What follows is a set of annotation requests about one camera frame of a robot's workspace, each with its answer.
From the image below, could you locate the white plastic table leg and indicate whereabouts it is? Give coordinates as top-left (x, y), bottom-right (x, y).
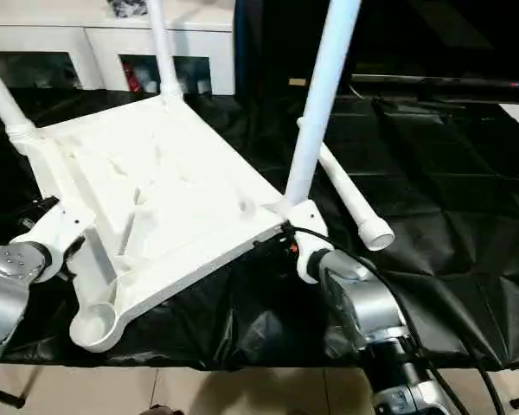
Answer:
top-left (145, 0), bottom-right (185, 105)
top-left (0, 52), bottom-right (39, 146)
top-left (279, 0), bottom-right (362, 214)
top-left (296, 117), bottom-right (396, 252)

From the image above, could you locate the white plastic table top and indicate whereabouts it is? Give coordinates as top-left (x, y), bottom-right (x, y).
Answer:
top-left (16, 92), bottom-right (297, 354)

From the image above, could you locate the black plastic mat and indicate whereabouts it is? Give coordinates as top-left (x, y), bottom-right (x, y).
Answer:
top-left (0, 85), bottom-right (519, 371)

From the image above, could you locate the red bottle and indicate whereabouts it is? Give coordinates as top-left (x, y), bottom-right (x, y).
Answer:
top-left (124, 62), bottom-right (141, 93)

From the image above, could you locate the white sideboard cabinet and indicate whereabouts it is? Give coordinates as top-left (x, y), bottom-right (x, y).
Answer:
top-left (0, 0), bottom-right (237, 94)

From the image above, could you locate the black low shelf board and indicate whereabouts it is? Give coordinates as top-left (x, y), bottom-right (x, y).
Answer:
top-left (349, 74), bottom-right (519, 93)

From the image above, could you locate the grey crumpled object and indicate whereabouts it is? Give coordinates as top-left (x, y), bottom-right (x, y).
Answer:
top-left (106, 0), bottom-right (149, 19)

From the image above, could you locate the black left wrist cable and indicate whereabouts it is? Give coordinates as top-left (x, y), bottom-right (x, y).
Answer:
top-left (30, 197), bottom-right (60, 217)

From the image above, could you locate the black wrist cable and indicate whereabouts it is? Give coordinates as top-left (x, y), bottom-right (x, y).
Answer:
top-left (284, 225), bottom-right (508, 415)
top-left (30, 197), bottom-right (60, 217)

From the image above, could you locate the black folding table frame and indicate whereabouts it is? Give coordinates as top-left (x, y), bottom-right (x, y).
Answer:
top-left (0, 382), bottom-right (29, 411)

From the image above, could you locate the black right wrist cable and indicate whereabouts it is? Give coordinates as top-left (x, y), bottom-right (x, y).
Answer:
top-left (284, 225), bottom-right (508, 415)

